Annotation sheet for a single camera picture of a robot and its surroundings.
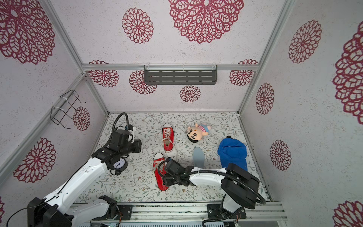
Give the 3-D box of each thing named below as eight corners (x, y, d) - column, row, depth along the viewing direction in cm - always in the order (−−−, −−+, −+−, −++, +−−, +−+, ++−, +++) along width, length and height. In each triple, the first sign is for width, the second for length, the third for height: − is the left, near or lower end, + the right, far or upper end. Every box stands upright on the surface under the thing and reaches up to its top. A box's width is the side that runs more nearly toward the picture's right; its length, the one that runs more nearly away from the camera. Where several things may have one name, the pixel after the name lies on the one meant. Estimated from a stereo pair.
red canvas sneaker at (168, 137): (161, 153, 99) (160, 148, 94) (163, 127, 113) (163, 122, 109) (173, 153, 99) (173, 148, 94) (174, 127, 113) (174, 122, 109)
